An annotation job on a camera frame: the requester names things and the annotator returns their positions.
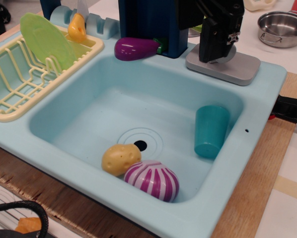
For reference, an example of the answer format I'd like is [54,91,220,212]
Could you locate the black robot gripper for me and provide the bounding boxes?
[177,0,244,63]

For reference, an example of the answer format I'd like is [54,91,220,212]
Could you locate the cream plastic object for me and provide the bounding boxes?
[243,0,277,11]

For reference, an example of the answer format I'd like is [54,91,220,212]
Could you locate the stainless steel pot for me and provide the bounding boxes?
[257,11,297,48]

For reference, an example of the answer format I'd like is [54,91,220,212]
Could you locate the dark blue faucet column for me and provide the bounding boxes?
[118,0,188,59]

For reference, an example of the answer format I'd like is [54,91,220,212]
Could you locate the teal plastic cup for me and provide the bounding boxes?
[194,105,230,159]

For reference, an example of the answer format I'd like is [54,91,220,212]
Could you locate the purple toy eggplant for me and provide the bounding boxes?
[114,37,168,61]

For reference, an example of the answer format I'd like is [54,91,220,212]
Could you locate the black clamp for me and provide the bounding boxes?
[269,95,297,124]

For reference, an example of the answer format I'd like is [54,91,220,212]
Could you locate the light blue utensil holder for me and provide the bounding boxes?
[50,5,120,40]

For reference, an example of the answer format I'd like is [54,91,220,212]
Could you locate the light blue toy sink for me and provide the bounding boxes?
[0,39,287,238]

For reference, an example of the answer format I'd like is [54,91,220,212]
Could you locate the yellow toy pear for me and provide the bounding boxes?
[68,13,86,43]

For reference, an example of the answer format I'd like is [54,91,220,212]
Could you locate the purple striped toy onion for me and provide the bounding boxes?
[124,160,180,202]

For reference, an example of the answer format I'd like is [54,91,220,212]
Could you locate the yellow toy potato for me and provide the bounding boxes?
[101,144,142,177]

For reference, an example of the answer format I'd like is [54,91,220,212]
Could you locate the green toy plate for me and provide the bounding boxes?
[20,13,77,70]

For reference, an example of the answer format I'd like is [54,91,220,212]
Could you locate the yellow dish rack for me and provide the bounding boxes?
[0,33,104,122]

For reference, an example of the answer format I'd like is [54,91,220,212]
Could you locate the wooden base board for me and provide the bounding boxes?
[0,73,297,238]

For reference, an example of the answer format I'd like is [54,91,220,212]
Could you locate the orange toy piece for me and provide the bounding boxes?
[14,217,42,234]

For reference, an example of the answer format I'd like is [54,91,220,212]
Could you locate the grey faucet base plate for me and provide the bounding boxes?
[185,45,261,86]

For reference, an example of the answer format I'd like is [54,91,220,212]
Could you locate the black cable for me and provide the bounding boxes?
[0,200,49,238]

